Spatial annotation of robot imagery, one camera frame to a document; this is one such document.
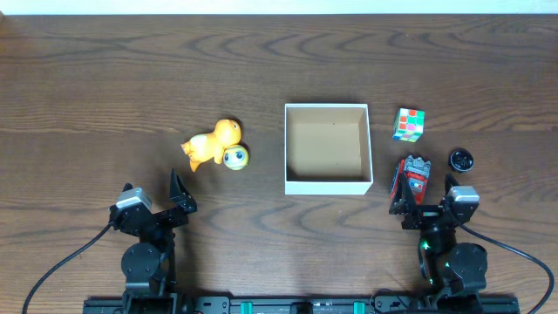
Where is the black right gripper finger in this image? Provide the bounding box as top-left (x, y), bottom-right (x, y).
top-left (445, 174), bottom-right (459, 192)
top-left (388, 173), bottom-right (416, 215)

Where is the black round cap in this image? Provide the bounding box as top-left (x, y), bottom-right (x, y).
top-left (448, 148), bottom-right (474, 174)

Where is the red toy robot figure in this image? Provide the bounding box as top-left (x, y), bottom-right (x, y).
top-left (391, 154), bottom-right (432, 205)

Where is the multicolour puzzle cube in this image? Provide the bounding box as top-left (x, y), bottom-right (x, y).
top-left (392, 108), bottom-right (425, 142)

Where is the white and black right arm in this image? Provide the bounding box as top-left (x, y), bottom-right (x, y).
top-left (389, 174), bottom-right (487, 297)

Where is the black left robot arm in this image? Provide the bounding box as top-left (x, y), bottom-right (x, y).
top-left (109, 172), bottom-right (197, 313)

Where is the orange dinosaur toy figure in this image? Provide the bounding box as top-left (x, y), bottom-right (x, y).
top-left (180, 119), bottom-right (242, 172)

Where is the yellow ball with face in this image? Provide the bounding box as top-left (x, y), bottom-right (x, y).
top-left (223, 145), bottom-right (249, 171)

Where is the white cardboard box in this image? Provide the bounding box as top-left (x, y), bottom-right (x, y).
top-left (284, 103), bottom-right (374, 195)

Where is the black right camera cable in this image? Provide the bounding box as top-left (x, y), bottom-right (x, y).
top-left (457, 220), bottom-right (555, 314)

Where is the black camera cable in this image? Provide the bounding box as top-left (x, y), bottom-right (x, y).
top-left (457, 220), bottom-right (555, 314)
top-left (21, 222), bottom-right (113, 314)

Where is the black left camera cable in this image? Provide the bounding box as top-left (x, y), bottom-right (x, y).
top-left (21, 222), bottom-right (113, 314)

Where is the black mounting rail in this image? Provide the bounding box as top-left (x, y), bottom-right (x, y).
top-left (83, 294), bottom-right (521, 314)

